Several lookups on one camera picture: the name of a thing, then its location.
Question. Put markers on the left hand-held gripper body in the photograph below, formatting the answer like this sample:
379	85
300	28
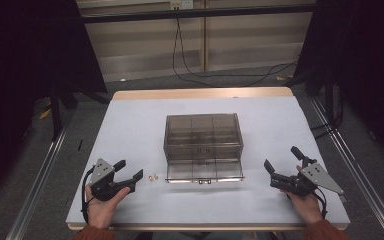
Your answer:
102	170

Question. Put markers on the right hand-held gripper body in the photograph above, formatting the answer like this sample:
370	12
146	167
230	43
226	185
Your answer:
316	175

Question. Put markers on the small gold earring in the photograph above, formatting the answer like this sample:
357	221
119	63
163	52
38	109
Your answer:
155	176
150	177

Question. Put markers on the transparent drawer with compartments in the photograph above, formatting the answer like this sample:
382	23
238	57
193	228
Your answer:
204	170

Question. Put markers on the smoky transparent drawer box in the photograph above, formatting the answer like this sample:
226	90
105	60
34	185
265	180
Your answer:
202	135

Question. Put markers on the person's right hand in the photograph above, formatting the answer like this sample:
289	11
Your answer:
306	208

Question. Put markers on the person's left hand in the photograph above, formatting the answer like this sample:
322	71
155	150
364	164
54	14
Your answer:
102	210

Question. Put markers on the white table mat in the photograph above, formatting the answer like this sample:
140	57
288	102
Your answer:
136	133

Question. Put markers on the black metal stand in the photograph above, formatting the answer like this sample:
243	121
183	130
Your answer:
56	110
328	93

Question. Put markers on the black curtain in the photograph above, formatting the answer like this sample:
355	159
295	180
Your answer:
370	66
20	66

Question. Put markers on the black horizontal bar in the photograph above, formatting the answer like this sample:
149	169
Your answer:
196	14

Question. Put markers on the metal floor rail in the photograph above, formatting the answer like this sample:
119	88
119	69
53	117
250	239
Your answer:
43	166
360	166

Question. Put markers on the white wall socket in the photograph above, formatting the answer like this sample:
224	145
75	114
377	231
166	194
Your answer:
181	4

